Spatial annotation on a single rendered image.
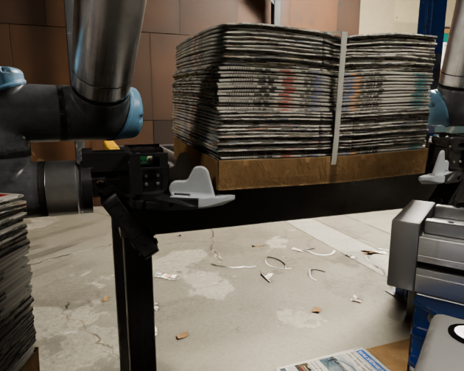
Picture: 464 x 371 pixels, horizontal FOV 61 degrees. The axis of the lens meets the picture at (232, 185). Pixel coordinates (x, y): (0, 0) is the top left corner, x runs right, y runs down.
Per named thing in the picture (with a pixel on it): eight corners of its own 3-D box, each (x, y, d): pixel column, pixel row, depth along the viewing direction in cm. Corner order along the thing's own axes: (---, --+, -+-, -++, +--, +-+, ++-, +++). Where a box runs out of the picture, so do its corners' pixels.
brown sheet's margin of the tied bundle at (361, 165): (350, 182, 63) (352, 154, 62) (270, 154, 89) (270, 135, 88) (426, 173, 68) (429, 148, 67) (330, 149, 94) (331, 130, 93)
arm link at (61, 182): (48, 224, 51) (52, 205, 58) (86, 221, 52) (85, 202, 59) (42, 168, 49) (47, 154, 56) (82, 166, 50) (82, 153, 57)
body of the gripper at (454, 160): (420, 132, 78) (466, 131, 81) (413, 174, 80) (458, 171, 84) (453, 138, 71) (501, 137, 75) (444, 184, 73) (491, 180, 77)
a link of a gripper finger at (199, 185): (233, 170, 53) (166, 165, 53) (232, 211, 54) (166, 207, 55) (236, 165, 55) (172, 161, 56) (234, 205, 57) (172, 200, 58)
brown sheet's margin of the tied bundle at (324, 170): (315, 184, 61) (317, 157, 60) (244, 154, 87) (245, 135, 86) (348, 182, 63) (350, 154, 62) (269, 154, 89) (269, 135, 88)
